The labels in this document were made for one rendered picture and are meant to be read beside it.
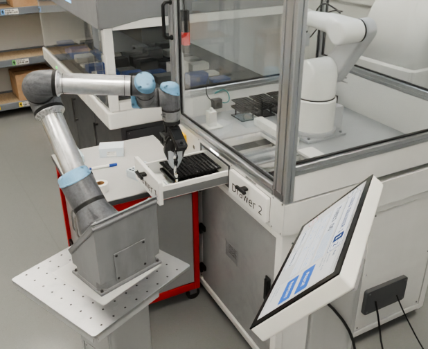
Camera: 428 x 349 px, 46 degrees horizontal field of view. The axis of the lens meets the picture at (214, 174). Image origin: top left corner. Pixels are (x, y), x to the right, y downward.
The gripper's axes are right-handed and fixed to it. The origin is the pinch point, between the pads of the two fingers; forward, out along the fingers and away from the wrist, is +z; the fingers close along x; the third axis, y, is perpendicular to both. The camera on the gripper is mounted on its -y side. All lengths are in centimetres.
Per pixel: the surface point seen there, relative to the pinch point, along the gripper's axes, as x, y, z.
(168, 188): 5.8, -5.3, 6.8
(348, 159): -51, -48, -11
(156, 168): 1.4, 18.7, 9.0
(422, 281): -113, -46, 72
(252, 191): -20.6, -28.5, 3.8
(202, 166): -14.2, 3.0, 4.8
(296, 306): 16, -106, -13
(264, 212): -20.6, -38.0, 8.7
